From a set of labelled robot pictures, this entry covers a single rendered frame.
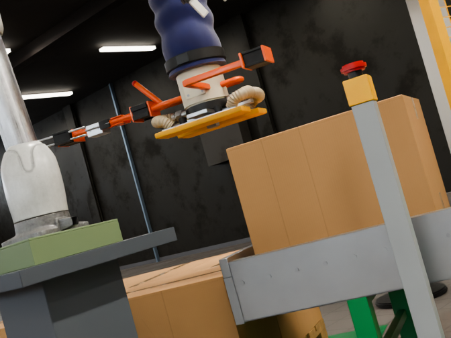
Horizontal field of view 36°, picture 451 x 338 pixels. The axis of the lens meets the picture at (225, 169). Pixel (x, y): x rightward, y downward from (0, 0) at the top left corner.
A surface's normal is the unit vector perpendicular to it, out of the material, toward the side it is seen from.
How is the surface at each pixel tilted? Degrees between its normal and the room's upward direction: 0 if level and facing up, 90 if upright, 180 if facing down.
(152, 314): 90
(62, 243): 90
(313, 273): 90
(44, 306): 90
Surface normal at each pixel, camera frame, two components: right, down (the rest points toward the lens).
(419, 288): -0.36, 0.05
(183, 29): -0.14, -0.23
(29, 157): 0.16, -0.46
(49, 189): 0.62, -0.22
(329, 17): -0.66, 0.15
